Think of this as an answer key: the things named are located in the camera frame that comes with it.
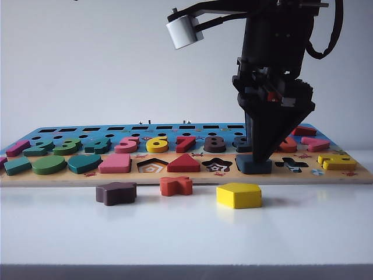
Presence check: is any red number seven piece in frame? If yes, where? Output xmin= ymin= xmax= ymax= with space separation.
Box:
xmin=175 ymin=135 xmax=196 ymax=153

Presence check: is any dark blue square block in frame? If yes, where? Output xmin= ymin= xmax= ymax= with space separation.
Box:
xmin=235 ymin=153 xmax=273 ymax=175

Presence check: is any pink greater-than sign piece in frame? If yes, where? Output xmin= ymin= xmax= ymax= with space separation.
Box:
xmin=301 ymin=136 xmax=330 ymax=153

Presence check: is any red triangle block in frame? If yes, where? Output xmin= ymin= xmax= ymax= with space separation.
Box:
xmin=167 ymin=153 xmax=201 ymax=173

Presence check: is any teal number two piece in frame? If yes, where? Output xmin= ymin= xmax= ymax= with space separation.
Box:
xmin=23 ymin=139 xmax=55 ymax=158

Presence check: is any pink number five piece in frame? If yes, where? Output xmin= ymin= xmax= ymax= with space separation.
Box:
xmin=114 ymin=136 xmax=140 ymax=155

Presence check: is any orange cross block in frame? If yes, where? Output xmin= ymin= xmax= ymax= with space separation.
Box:
xmin=159 ymin=176 xmax=193 ymax=197

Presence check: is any magenta number one piece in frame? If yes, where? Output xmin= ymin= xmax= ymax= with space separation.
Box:
xmin=5 ymin=139 xmax=31 ymax=158

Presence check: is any red math sign piece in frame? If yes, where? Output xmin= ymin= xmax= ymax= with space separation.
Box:
xmin=292 ymin=125 xmax=318 ymax=137

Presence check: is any green number three piece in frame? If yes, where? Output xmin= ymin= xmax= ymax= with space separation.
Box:
xmin=53 ymin=137 xmax=82 ymax=156

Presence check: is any orange number ten piece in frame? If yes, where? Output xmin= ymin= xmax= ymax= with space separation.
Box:
xmin=275 ymin=136 xmax=298 ymax=153

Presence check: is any pink trapezoid block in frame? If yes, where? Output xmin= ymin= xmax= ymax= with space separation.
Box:
xmin=98 ymin=153 xmax=132 ymax=174

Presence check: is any colourful wooden puzzle board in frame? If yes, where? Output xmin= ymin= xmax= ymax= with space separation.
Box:
xmin=0 ymin=124 xmax=373 ymax=188

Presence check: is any teal rectangle block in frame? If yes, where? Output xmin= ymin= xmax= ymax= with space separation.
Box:
xmin=3 ymin=156 xmax=32 ymax=177

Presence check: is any teal number four piece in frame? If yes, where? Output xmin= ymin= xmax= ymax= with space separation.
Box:
xmin=84 ymin=137 xmax=111 ymax=155

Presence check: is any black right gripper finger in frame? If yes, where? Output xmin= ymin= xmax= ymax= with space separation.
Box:
xmin=237 ymin=93 xmax=256 ymax=160
xmin=252 ymin=101 xmax=317 ymax=163

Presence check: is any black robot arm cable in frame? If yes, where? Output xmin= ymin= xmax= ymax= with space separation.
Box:
xmin=304 ymin=0 xmax=345 ymax=61

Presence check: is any white cylindrical wrist camera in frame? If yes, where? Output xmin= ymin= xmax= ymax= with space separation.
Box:
xmin=166 ymin=13 xmax=205 ymax=52

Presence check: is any green oval block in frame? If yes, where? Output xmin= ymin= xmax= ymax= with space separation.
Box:
xmin=31 ymin=155 xmax=68 ymax=176

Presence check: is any yellow number six piece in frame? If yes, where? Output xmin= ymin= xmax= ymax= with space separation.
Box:
xmin=146 ymin=135 xmax=169 ymax=154

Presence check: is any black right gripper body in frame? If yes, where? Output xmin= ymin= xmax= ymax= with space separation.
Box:
xmin=232 ymin=57 xmax=315 ymax=108

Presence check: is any dark blue number nine piece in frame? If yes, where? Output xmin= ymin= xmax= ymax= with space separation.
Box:
xmin=233 ymin=136 xmax=253 ymax=154

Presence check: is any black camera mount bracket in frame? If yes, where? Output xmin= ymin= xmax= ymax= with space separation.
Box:
xmin=171 ymin=0 xmax=248 ymax=33

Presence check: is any brown star block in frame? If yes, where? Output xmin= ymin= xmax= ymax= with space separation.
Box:
xmin=95 ymin=182 xmax=138 ymax=207

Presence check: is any teal heart block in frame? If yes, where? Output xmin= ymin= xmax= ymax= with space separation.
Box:
xmin=68 ymin=153 xmax=103 ymax=175

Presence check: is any brown number eight piece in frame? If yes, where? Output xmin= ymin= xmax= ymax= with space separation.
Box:
xmin=203 ymin=135 xmax=227 ymax=153

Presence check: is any yellow pentagon block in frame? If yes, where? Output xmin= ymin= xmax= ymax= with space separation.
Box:
xmin=216 ymin=183 xmax=262 ymax=210

